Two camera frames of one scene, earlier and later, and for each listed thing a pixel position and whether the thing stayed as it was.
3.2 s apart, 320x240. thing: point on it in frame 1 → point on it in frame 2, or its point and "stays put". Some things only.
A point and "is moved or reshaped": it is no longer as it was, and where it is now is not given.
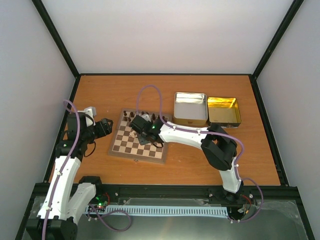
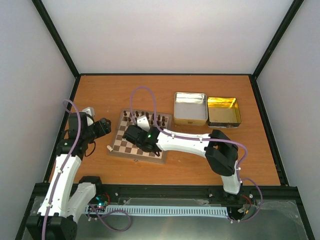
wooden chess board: [123, 145] stays put
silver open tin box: [190, 108] stays put
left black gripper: [105, 129] stays put
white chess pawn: [132, 134] is moved or reshaped
